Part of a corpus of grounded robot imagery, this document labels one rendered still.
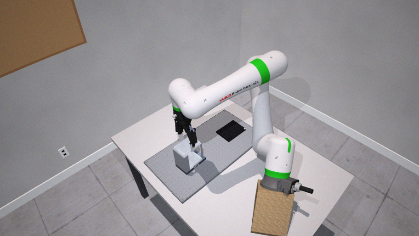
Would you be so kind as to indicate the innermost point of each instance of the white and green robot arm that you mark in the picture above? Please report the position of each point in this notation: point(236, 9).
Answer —
point(254, 76)

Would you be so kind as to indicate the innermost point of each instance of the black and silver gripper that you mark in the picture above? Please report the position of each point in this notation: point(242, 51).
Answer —
point(191, 132)

